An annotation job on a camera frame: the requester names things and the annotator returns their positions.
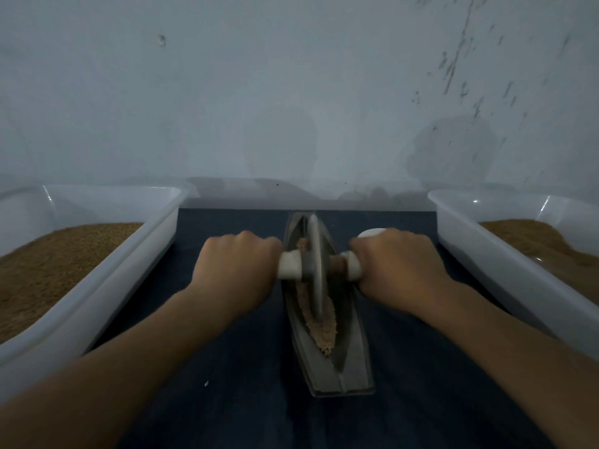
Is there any person's right hand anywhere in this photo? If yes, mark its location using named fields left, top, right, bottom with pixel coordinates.
left=349, top=229, right=458, bottom=316

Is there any person's right forearm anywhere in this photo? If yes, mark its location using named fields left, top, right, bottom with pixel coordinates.
left=419, top=287, right=599, bottom=449

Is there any white plastic tray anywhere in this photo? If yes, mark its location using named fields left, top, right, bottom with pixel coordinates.
left=427, top=188, right=599, bottom=361
left=0, top=185, right=188, bottom=403

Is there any dark blue tablecloth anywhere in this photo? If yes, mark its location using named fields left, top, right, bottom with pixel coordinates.
left=89, top=208, right=553, bottom=449

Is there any small ground grain portion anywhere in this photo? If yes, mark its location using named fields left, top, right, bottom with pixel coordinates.
left=294, top=238, right=338, bottom=357

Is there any person's left forearm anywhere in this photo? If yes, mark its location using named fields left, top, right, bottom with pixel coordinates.
left=0, top=285, right=235, bottom=449

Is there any metal grinding wheel with handles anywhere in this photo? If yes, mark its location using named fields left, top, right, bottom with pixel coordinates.
left=277, top=214, right=364, bottom=322

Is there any boat-shaped metal grinding trough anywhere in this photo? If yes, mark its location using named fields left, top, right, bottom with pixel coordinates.
left=281, top=212, right=376, bottom=398

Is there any person's left hand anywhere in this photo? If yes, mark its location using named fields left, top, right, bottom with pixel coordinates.
left=189, top=231, right=283, bottom=319

